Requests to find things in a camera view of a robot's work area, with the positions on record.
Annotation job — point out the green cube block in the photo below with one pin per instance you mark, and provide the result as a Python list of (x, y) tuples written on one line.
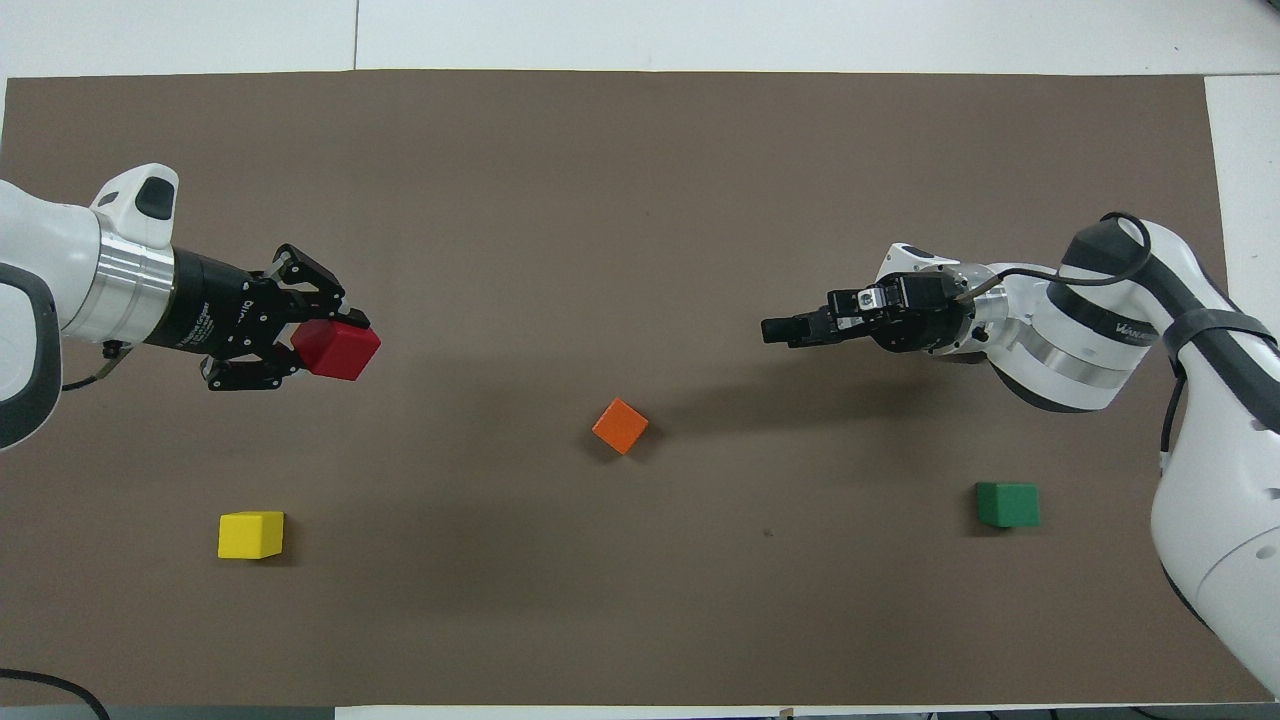
[(1008, 506)]

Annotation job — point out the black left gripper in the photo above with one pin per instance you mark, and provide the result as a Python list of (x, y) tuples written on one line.
[(215, 310)]

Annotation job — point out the red cube block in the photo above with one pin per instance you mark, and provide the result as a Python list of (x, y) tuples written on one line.
[(340, 350)]

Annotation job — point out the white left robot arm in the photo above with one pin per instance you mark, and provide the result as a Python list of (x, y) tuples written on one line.
[(50, 270)]

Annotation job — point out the yellow cube block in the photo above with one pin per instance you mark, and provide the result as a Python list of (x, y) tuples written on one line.
[(250, 535)]

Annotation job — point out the orange cube block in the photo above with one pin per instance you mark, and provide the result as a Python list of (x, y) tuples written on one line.
[(620, 426)]

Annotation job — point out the brown paper mat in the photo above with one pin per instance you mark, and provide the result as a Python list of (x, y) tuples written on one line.
[(600, 200)]

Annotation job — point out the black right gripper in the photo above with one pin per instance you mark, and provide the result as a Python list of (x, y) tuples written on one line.
[(925, 315)]

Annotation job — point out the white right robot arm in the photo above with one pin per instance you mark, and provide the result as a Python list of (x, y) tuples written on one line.
[(1220, 450)]

